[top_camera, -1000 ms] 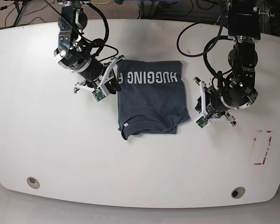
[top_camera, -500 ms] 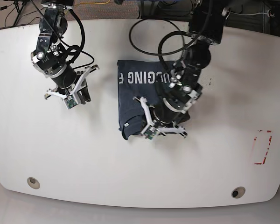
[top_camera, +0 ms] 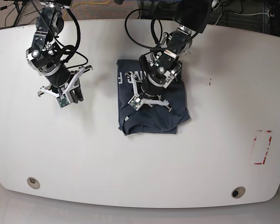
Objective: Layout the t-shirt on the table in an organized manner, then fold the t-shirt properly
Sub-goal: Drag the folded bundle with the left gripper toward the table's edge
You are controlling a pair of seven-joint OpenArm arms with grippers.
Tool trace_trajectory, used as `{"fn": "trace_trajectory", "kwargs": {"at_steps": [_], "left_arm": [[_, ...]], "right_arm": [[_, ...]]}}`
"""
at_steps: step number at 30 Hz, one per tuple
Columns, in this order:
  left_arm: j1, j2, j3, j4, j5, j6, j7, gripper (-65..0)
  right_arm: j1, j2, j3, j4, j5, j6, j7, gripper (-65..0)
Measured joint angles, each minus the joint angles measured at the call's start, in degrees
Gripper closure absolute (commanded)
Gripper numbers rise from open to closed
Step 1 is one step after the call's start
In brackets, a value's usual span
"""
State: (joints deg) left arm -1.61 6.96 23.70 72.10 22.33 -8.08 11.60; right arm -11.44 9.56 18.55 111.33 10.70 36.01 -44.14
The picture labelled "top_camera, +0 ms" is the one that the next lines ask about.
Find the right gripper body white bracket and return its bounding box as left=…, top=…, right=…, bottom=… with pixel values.
left=37, top=65, right=93, bottom=103

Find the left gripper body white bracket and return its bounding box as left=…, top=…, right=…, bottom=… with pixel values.
left=126, top=72, right=172, bottom=112

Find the dark blue t-shirt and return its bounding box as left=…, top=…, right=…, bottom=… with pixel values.
left=116, top=58, right=191, bottom=136

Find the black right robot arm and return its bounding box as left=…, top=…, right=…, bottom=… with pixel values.
left=26, top=0, right=92, bottom=108

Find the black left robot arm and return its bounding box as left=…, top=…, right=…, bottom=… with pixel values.
left=126, top=0, right=219, bottom=111

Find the left table grommet hole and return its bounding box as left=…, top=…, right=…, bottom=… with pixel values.
left=27, top=177, right=40, bottom=189

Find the table grommet hole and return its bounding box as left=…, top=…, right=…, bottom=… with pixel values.
left=231, top=186, right=245, bottom=199
left=27, top=177, right=40, bottom=189

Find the black tripod stand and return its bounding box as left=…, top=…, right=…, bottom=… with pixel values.
left=13, top=0, right=24, bottom=27

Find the right table grommet hole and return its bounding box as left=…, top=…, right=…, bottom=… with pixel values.
left=231, top=186, right=245, bottom=199

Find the red tape marking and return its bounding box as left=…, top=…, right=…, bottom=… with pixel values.
left=251, top=130, right=273, bottom=165

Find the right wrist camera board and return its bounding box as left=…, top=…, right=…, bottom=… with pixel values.
left=56, top=94, right=70, bottom=108

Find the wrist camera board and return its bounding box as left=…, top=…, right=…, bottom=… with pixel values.
left=56, top=94, right=70, bottom=108
left=128, top=96, right=143, bottom=111

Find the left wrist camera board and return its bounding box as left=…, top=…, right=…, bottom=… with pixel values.
left=128, top=96, right=143, bottom=111

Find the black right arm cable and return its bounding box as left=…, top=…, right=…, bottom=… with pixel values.
left=31, top=0, right=89, bottom=94

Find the yellow cable on floor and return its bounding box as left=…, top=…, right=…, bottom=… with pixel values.
left=63, top=1, right=112, bottom=21

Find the white cable on floor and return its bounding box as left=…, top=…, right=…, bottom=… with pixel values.
left=214, top=11, right=269, bottom=25

